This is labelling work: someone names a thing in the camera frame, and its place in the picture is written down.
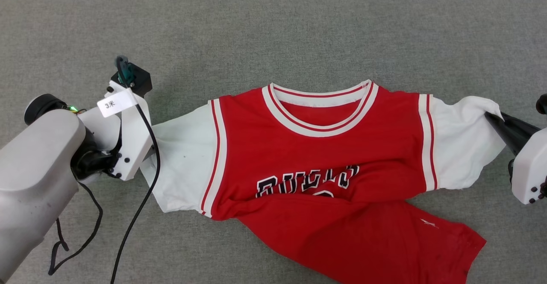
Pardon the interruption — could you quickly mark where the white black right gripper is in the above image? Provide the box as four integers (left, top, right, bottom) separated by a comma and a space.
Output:
485, 112, 547, 205

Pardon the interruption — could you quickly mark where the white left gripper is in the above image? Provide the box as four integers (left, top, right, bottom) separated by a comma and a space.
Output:
79, 81, 155, 182

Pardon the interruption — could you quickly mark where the red white basketball jersey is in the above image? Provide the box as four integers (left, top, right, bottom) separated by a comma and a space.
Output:
140, 79, 507, 284

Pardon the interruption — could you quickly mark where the white paper label tag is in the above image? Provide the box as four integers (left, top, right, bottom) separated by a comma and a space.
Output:
97, 88, 138, 118

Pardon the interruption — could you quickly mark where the thick black cable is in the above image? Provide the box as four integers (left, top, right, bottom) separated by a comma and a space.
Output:
110, 100, 162, 284

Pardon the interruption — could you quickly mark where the teal left camera connector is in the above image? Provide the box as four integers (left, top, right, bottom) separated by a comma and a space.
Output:
115, 56, 136, 87

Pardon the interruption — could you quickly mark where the thin black cable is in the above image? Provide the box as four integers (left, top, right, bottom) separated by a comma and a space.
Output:
48, 181, 104, 276

